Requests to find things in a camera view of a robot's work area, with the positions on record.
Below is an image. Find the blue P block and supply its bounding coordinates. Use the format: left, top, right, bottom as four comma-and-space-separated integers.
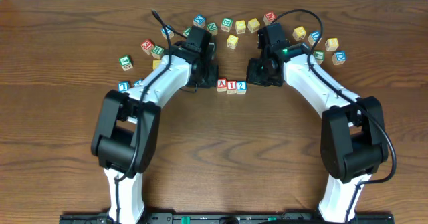
161, 25, 175, 38

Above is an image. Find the blue D block upper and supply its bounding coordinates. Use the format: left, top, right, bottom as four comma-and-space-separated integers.
308, 31, 322, 46

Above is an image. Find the yellow block left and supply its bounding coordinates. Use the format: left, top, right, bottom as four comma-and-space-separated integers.
152, 60, 162, 70

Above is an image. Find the yellow block top middle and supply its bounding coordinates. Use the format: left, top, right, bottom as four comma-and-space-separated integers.
235, 20, 247, 34

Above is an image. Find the blue X block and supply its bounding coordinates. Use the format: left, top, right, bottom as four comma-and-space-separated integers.
193, 15, 206, 28

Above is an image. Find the blue L block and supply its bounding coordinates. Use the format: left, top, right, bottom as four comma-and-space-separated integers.
118, 82, 131, 92

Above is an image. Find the red I block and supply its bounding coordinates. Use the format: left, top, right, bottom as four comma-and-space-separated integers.
227, 80, 237, 94

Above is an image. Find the yellow block beside A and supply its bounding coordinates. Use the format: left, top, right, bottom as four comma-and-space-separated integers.
227, 35, 239, 49

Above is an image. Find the green L block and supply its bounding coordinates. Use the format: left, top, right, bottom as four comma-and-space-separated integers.
314, 51, 325, 64

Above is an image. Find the blue T block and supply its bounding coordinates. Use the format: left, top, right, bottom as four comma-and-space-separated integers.
134, 79, 142, 86

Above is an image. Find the yellow block upper right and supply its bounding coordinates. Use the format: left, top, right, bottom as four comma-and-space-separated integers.
292, 26, 306, 41

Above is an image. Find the green N block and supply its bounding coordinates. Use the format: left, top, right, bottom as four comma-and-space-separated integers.
207, 23, 218, 35

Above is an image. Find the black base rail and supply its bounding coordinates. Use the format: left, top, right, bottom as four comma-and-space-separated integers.
59, 211, 395, 224

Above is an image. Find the green J block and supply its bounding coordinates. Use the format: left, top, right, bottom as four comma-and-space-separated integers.
119, 55, 133, 71

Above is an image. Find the blue D block lower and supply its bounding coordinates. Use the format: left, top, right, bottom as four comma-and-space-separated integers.
332, 51, 347, 65

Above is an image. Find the green R block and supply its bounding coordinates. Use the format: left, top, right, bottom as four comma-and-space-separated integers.
151, 45, 165, 60

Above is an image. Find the red A block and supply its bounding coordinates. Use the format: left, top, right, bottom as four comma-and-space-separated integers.
217, 78, 227, 92

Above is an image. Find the yellow block far right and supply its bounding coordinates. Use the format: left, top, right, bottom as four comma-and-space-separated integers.
325, 38, 339, 52

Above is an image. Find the red G block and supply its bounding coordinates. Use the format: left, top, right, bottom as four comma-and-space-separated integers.
140, 39, 155, 55

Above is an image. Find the green F block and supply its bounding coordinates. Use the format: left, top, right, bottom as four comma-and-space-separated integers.
183, 27, 191, 37

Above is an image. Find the yellow block top right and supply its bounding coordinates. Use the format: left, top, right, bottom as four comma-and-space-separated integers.
247, 18, 260, 33

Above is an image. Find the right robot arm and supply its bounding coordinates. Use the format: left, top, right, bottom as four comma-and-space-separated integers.
247, 23, 389, 223

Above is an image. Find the blue 2 block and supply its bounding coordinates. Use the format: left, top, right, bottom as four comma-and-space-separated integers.
237, 81, 247, 94

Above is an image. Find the red H block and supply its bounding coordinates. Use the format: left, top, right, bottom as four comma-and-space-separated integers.
263, 11, 276, 25

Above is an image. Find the blue d block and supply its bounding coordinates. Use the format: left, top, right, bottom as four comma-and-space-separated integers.
332, 51, 347, 65
308, 31, 322, 46

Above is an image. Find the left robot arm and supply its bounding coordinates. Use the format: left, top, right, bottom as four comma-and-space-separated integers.
91, 26, 219, 223

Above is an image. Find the green B block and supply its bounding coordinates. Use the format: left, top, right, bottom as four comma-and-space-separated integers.
221, 18, 233, 32

